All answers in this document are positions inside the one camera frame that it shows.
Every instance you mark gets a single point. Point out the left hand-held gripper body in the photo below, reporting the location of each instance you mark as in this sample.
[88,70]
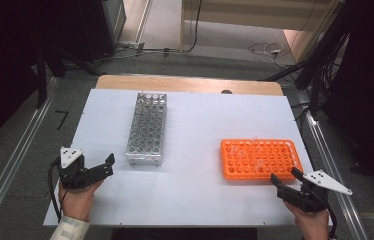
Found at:
[73,173]

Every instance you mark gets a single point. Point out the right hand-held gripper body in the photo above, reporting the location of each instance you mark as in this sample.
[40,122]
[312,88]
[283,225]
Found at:
[308,200]

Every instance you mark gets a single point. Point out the clear glass test tube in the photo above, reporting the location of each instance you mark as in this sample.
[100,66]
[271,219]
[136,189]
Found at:
[260,163]
[241,151]
[255,140]

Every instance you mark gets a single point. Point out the metal test tube rack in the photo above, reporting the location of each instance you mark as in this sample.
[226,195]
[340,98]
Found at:
[146,133]

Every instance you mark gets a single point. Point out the orange test tube rack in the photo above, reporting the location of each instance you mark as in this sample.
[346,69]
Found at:
[228,175]

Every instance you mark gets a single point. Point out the person's right hand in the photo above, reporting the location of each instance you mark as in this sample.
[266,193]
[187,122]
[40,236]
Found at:
[311,225]

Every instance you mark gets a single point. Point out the person's left hand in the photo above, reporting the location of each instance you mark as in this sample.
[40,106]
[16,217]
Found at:
[76,201]

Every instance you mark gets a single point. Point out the black metal stand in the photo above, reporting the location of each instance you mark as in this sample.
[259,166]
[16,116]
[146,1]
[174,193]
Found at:
[41,80]

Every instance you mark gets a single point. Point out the black tripod stand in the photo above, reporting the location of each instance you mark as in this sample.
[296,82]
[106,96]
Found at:
[315,66]

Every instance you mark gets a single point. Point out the dark curtain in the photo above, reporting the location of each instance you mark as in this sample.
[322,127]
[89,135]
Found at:
[371,83]
[1,66]

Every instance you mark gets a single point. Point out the dark cabinet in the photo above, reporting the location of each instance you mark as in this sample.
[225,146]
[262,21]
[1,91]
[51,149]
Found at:
[101,26]

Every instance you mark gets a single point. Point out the light wooden furniture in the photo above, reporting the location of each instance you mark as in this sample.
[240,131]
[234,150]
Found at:
[258,10]

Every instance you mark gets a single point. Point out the aluminium floor rail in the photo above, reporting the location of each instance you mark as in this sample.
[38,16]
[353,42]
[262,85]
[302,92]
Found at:
[328,166]
[15,160]

